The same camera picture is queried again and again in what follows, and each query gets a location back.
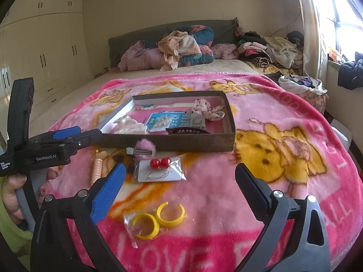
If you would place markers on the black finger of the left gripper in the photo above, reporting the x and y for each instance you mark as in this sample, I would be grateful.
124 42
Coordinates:
82 140

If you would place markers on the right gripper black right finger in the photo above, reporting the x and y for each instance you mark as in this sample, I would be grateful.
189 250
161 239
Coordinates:
307 248

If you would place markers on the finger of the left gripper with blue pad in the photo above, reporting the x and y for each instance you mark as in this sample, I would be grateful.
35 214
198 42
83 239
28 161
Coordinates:
52 136

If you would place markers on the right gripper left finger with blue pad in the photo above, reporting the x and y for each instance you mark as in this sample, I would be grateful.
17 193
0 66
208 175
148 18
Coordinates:
52 246

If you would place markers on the peach spiral hair clip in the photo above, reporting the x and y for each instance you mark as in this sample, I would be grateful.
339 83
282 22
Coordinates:
98 166

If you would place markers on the white large hair claw clip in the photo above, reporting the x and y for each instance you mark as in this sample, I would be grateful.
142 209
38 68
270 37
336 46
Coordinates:
127 125

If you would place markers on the yellow hoop earrings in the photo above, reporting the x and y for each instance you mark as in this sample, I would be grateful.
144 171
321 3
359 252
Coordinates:
148 225

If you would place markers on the red ball earrings card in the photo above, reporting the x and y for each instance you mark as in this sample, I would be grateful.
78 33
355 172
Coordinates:
166 169

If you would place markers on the sheer dotted ribbon bow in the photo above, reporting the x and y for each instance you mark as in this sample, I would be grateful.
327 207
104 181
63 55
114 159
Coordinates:
202 107

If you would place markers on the person's left hand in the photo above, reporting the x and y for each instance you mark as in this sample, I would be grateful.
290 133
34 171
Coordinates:
17 181

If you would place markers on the pink fluffy pompom hair clip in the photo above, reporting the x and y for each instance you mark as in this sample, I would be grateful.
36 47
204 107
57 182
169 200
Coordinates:
143 149

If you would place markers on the blue booklet in box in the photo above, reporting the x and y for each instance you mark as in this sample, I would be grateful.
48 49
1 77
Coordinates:
175 115

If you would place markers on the cream wardrobe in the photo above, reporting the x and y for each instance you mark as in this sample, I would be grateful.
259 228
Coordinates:
44 40

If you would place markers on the pink cartoon bear blanket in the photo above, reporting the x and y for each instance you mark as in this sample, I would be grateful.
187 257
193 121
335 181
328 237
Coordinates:
280 137

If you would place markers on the shallow dark cardboard box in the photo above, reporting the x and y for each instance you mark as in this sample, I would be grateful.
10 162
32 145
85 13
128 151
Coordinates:
221 133

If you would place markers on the small grey clip pack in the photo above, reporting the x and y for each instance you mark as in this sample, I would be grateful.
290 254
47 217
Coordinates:
193 121

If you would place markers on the pile of pink floral bedding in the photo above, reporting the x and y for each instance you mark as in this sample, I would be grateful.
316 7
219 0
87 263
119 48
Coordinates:
180 48

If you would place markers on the dark garment on windowsill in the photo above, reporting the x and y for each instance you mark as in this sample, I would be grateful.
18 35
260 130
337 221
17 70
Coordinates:
350 74

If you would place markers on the cream curtain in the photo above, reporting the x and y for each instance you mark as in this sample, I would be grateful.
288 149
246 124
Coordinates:
314 50

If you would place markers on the pile of clothes right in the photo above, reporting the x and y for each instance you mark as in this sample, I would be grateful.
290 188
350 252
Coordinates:
281 59

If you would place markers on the dark green headboard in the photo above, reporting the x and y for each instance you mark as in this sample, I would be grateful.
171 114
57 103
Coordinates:
166 37

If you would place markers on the window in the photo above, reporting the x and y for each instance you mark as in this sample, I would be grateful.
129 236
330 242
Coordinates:
341 26

